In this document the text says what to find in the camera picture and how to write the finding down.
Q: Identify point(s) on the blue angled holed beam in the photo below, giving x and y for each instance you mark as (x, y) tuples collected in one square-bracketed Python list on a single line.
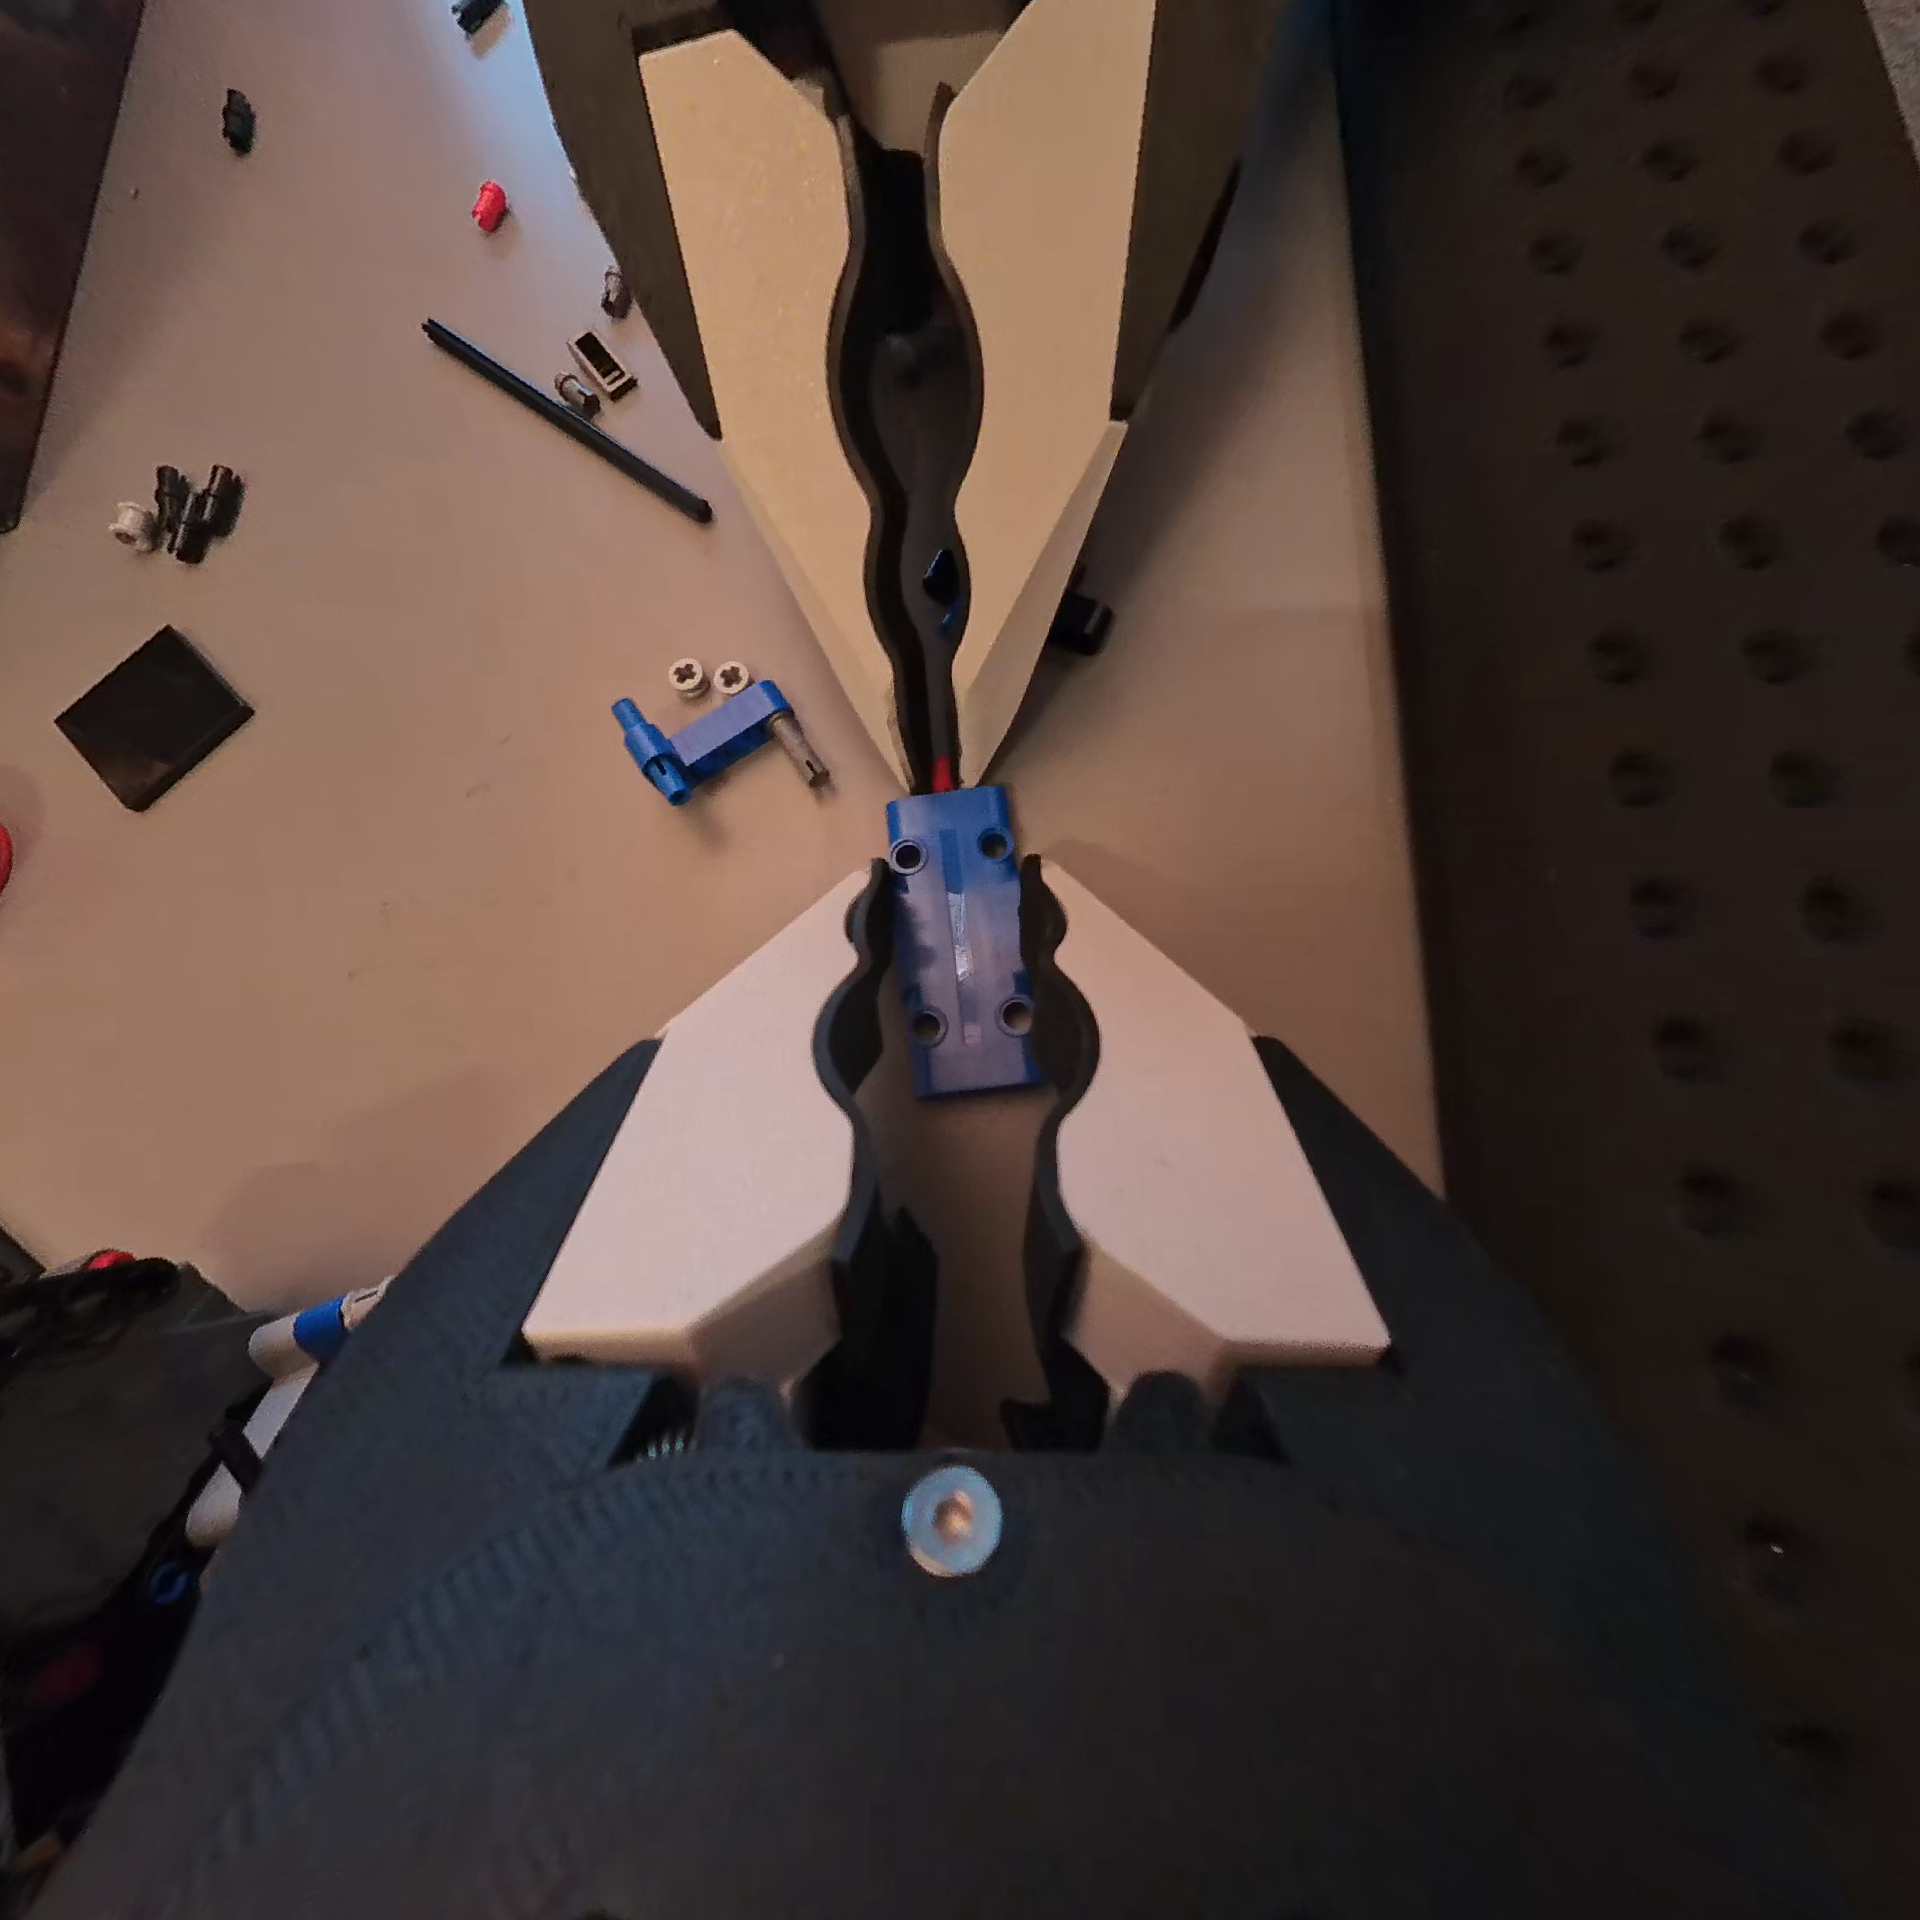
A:
[(721, 743)]

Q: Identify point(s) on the cluster of black pins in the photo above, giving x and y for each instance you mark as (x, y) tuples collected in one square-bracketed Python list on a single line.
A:
[(210, 511)]

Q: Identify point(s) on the dark grey holed beam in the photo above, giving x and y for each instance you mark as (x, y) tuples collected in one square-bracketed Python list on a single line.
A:
[(1083, 620)]

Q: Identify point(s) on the blue holed panel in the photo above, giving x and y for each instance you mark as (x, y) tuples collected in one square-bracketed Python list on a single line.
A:
[(968, 960)]

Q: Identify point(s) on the black dimpled mat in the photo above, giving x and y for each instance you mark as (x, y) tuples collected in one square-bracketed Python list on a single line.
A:
[(1651, 751)]

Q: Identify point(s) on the long black axle rod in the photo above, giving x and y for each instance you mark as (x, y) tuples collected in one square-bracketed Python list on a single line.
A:
[(570, 421)]

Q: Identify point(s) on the grey axle pin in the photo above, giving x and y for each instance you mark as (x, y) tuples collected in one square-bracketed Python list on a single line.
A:
[(807, 753)]

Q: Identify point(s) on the toy truck set box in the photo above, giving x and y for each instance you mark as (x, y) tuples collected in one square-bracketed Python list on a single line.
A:
[(43, 225)]

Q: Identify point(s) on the black toy truck model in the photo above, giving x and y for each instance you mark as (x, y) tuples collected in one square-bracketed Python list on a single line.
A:
[(106, 1424)]

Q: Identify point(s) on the grey desk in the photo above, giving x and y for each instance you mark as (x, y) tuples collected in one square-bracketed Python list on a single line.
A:
[(376, 974)]

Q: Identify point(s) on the small black hollow brick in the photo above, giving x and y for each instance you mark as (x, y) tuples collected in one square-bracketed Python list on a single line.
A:
[(599, 364)]

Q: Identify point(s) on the black square printed tile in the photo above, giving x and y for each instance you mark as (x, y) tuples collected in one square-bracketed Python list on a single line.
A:
[(148, 717)]

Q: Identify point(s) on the blue connector brick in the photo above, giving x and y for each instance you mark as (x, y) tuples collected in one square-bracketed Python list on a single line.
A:
[(941, 578)]

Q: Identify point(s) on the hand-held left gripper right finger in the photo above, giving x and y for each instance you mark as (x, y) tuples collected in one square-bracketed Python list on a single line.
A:
[(1215, 1201)]

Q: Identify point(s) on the black pin connector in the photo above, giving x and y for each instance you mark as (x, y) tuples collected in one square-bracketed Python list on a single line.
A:
[(235, 119), (476, 15)]

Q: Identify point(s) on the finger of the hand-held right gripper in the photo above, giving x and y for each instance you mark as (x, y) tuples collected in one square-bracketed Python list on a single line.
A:
[(1049, 270), (751, 270)]

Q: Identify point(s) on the grey pin connector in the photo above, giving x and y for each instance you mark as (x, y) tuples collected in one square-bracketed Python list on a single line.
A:
[(573, 393)]

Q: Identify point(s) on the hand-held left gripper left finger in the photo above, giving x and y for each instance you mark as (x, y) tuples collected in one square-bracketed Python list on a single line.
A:
[(705, 1201)]

